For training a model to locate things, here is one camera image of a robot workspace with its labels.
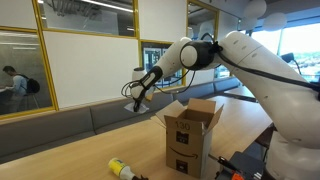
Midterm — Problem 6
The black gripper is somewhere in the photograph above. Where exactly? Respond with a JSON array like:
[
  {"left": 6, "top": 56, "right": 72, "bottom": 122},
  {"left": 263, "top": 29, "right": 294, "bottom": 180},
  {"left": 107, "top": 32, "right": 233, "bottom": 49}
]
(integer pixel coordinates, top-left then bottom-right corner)
[{"left": 132, "top": 89, "right": 148, "bottom": 113}]

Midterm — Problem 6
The clear plastic bag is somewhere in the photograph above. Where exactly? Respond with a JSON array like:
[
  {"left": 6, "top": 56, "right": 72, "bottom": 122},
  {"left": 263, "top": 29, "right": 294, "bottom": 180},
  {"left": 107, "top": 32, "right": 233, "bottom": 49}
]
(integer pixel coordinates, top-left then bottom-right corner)
[{"left": 123, "top": 102, "right": 150, "bottom": 115}]

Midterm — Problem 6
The yellow label spray bottle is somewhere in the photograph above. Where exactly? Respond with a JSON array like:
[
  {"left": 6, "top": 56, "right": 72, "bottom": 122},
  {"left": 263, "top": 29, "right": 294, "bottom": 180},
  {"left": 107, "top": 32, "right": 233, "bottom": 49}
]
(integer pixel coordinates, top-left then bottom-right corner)
[{"left": 107, "top": 157, "right": 150, "bottom": 180}]

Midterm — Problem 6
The brown cardboard box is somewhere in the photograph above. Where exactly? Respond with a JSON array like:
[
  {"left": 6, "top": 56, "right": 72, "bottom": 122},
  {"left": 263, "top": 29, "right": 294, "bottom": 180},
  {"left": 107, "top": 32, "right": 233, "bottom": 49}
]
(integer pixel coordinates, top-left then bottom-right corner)
[{"left": 154, "top": 97, "right": 225, "bottom": 179}]

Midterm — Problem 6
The grey bench sofa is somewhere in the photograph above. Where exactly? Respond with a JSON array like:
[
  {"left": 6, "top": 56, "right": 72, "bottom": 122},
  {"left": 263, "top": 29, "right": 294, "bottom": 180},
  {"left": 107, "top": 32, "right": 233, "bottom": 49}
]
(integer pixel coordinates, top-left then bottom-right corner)
[{"left": 0, "top": 76, "right": 242, "bottom": 165}]

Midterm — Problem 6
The black backpack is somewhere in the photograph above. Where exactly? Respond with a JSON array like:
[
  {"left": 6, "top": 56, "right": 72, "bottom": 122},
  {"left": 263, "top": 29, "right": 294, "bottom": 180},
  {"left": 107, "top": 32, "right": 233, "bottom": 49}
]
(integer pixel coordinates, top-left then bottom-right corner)
[{"left": 25, "top": 77, "right": 41, "bottom": 95}]

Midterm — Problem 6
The person in blue shirt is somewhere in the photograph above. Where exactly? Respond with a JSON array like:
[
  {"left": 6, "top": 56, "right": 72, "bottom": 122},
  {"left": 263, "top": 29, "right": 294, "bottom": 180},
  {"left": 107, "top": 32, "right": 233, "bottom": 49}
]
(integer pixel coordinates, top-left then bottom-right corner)
[{"left": 2, "top": 65, "right": 29, "bottom": 114}]

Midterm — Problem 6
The orange black hand tool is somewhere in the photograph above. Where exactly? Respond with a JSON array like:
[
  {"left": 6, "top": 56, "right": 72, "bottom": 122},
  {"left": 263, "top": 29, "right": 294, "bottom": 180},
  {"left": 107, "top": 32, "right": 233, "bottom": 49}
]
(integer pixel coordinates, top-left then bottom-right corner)
[{"left": 216, "top": 155, "right": 247, "bottom": 180}]

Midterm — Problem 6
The grey laptop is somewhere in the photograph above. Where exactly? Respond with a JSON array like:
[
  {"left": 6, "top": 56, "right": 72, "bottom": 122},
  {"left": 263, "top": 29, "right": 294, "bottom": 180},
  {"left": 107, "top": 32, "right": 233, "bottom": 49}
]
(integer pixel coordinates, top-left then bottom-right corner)
[{"left": 229, "top": 150, "right": 268, "bottom": 180}]

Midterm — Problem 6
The white globe lamp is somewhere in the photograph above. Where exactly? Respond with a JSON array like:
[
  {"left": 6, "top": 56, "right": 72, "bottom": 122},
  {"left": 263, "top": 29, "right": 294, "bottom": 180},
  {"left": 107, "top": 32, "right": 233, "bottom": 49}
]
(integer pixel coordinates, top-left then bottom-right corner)
[
  {"left": 262, "top": 12, "right": 288, "bottom": 33},
  {"left": 243, "top": 0, "right": 268, "bottom": 19}
]

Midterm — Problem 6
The black device on stand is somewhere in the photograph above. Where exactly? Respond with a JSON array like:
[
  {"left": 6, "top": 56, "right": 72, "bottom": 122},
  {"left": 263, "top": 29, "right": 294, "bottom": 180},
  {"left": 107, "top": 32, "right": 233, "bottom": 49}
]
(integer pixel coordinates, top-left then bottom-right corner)
[{"left": 280, "top": 52, "right": 303, "bottom": 76}]

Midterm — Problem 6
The thick black wrist cable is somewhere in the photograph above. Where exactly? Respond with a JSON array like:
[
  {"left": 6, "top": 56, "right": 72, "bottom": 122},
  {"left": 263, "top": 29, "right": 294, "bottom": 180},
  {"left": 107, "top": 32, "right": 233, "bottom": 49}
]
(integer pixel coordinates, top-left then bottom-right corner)
[{"left": 120, "top": 79, "right": 148, "bottom": 99}]

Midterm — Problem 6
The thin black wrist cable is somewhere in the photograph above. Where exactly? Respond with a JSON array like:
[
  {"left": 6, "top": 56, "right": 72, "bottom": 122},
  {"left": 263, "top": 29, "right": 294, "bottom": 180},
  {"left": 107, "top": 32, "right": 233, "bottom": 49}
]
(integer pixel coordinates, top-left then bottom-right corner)
[{"left": 153, "top": 68, "right": 197, "bottom": 96}]

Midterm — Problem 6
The yellow window frame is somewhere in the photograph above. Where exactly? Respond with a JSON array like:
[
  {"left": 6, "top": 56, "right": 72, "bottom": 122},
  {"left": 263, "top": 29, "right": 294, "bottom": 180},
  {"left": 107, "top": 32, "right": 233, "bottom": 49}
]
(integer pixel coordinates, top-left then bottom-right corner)
[{"left": 0, "top": 0, "right": 221, "bottom": 121}]

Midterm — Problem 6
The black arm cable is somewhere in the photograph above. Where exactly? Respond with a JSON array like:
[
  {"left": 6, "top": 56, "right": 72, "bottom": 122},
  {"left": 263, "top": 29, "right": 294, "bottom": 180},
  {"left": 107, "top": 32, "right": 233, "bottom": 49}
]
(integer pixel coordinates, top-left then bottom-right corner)
[{"left": 213, "top": 41, "right": 320, "bottom": 93}]

